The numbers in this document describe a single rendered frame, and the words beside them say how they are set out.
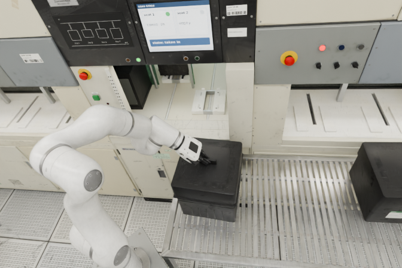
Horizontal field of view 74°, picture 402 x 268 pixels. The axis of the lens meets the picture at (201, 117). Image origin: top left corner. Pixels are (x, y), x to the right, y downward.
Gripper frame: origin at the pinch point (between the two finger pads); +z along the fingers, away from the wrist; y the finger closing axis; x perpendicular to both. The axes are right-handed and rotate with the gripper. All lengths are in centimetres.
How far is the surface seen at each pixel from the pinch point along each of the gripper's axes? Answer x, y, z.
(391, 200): -48, -3, 61
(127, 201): 136, 20, 17
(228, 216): 10.5, -13.7, 26.5
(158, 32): -20, 27, -49
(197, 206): 16.4, -13.7, 12.0
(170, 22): -27, 27, -47
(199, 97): 26, 60, 0
